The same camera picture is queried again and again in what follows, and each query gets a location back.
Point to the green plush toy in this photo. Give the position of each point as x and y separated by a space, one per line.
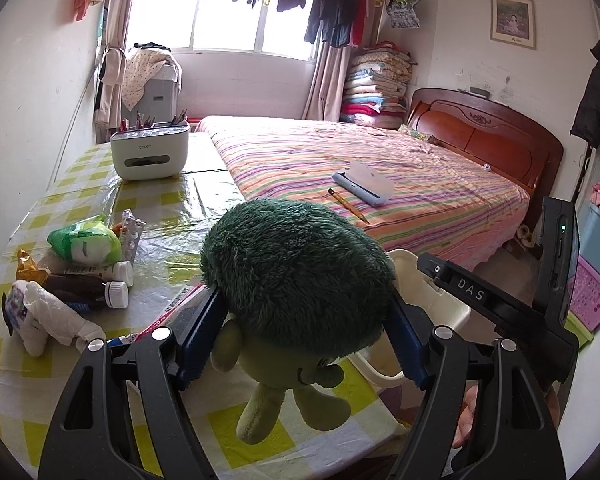
295 270

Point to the window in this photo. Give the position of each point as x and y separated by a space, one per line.
220 20

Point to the white labelled bottle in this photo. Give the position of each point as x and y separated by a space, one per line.
115 272

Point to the framed picture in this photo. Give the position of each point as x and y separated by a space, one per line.
512 20

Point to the beige slipper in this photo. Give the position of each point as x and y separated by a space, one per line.
519 235
529 239

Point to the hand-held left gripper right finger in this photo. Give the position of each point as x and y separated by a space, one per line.
405 345

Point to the white floor appliance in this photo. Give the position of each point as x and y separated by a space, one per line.
157 95

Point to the green plastic bag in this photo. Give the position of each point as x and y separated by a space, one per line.
80 242

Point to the silver blister pill pack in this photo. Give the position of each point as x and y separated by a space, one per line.
130 235

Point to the floral small pillow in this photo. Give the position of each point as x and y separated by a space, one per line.
415 133

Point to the green plastic basket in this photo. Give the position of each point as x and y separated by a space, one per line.
577 327

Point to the brown bottle with white cap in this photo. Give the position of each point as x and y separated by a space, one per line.
80 287

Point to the yellow pencil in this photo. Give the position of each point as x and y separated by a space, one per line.
347 205

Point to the white tissue box organizer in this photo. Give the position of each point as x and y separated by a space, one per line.
150 155

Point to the striped bedsheet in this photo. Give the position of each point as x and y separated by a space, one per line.
405 170

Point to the white dotted cloth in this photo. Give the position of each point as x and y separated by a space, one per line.
140 72

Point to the person's right hand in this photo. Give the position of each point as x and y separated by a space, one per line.
465 417

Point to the row of hanging clothes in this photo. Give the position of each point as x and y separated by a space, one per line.
330 5

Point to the pink plastic basket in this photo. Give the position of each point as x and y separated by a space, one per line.
592 295

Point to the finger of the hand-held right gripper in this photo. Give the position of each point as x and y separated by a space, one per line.
462 285

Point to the stack of folded blankets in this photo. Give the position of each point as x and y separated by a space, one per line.
375 85

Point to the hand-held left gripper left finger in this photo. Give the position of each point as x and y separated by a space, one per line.
205 330

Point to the beige curtain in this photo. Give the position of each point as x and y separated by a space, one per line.
325 85
115 60

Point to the white plastic trash bin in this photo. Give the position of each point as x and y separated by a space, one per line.
442 310

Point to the red white printed packet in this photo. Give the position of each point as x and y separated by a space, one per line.
175 305

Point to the wooden headboard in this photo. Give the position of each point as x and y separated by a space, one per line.
505 140

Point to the white blue pencil case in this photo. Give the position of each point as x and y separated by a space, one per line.
365 182

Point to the yellow wrapper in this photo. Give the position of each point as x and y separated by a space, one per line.
30 267

